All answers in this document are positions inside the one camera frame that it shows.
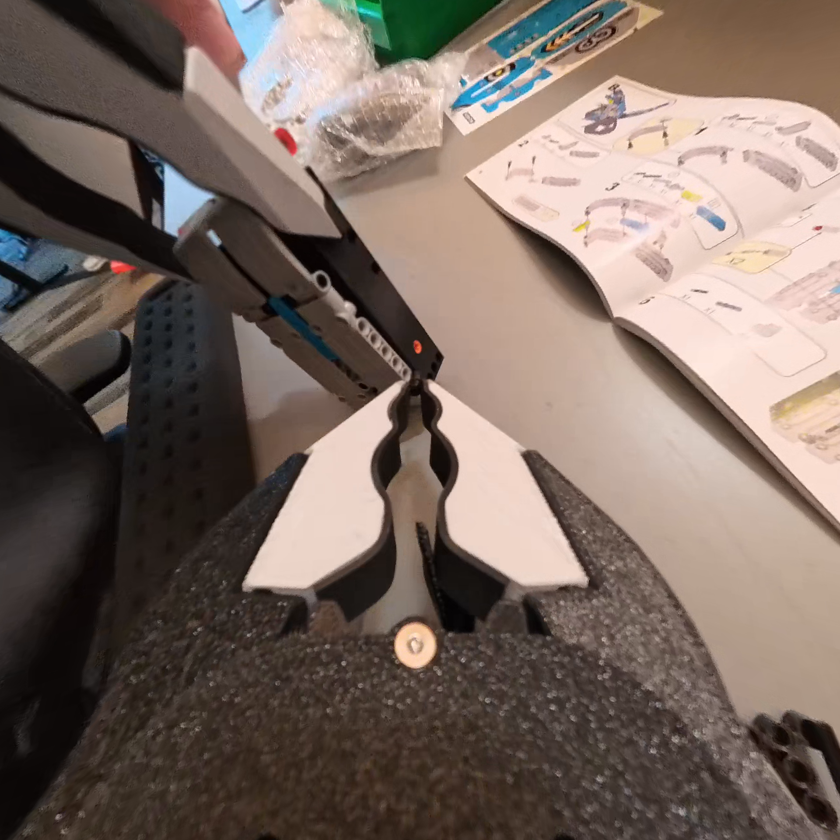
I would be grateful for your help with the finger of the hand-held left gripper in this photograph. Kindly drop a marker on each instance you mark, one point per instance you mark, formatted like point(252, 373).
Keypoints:
point(256, 157)
point(52, 203)

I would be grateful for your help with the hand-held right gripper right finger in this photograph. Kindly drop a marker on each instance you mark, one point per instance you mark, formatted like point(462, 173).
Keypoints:
point(512, 518)

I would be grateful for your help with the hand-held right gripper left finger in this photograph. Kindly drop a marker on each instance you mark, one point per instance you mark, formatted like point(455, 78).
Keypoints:
point(321, 518)

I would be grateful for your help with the grey brick robot chassis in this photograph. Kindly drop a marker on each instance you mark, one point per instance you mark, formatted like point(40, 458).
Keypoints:
point(367, 289)

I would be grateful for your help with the grey desk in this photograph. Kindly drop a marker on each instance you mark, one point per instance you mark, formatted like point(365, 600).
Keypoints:
point(558, 426)

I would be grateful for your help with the black perforated chair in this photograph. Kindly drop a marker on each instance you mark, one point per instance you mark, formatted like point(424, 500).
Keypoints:
point(184, 426)

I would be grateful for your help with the green plastic bin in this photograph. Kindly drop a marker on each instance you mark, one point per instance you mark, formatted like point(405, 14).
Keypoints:
point(426, 26)

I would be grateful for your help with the blue sticker sheet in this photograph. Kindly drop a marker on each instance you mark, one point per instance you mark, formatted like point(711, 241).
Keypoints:
point(544, 46)

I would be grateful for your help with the open instruction booklet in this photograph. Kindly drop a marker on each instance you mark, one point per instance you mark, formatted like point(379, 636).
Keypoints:
point(689, 262)

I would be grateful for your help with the pile of brick pieces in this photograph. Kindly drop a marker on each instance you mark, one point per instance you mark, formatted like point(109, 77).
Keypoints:
point(794, 768)

